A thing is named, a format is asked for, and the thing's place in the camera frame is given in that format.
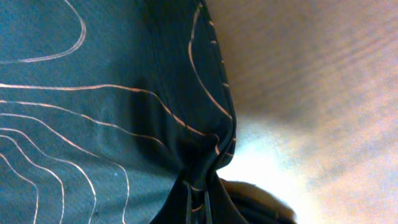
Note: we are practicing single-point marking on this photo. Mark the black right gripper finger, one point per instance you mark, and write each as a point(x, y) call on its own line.
point(256, 205)

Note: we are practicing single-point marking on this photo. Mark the black patterned cycling jersey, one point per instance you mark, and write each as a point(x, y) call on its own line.
point(113, 111)

